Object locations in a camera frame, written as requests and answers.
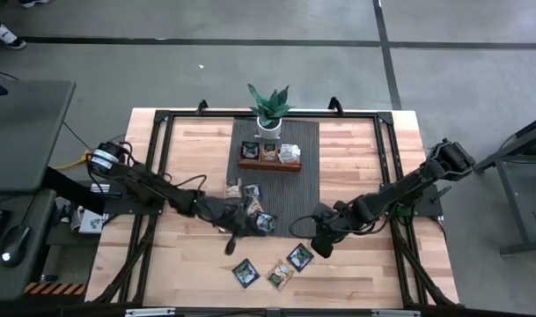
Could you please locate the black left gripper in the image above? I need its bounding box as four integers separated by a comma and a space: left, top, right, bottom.
201, 196, 267, 257

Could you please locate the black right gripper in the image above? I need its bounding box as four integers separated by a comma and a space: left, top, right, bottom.
310, 201, 355, 260

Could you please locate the dark blue tea packet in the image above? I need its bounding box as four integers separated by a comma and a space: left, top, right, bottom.
240, 141, 261, 160
253, 211, 279, 236
285, 242, 315, 274
231, 257, 261, 290
242, 183, 262, 202

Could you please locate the wooden divided tray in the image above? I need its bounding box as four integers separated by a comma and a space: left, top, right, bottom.
238, 140, 303, 173

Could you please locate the grey woven placemat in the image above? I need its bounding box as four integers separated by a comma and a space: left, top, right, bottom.
225, 117, 320, 240

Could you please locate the white plant pot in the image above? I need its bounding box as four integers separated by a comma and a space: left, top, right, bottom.
256, 114, 283, 141

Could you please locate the silver aluminium bar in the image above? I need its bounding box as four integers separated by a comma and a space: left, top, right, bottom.
125, 307, 176, 317
371, 309, 422, 317

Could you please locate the green snake plant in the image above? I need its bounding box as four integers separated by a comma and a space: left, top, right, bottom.
246, 83, 294, 129

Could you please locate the white printed box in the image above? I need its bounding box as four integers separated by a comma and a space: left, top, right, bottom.
69, 206, 106, 235

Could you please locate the black metal stand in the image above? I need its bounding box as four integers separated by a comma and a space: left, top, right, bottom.
471, 112, 536, 257

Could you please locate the orange black hazard tape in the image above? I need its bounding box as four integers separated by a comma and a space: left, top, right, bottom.
24, 282, 87, 297

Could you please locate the black computer mouse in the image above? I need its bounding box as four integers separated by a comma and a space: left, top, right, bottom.
0, 225, 31, 269

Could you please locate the dark grey desk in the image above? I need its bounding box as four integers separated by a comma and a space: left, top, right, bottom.
0, 78, 77, 305

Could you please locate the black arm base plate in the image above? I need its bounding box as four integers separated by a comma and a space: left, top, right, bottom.
381, 182, 452, 218
102, 191, 167, 217

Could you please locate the yellow extension cord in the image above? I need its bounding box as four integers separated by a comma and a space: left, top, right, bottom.
51, 151, 93, 171

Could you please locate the black floor cable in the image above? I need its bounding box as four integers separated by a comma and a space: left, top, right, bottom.
62, 121, 128, 153

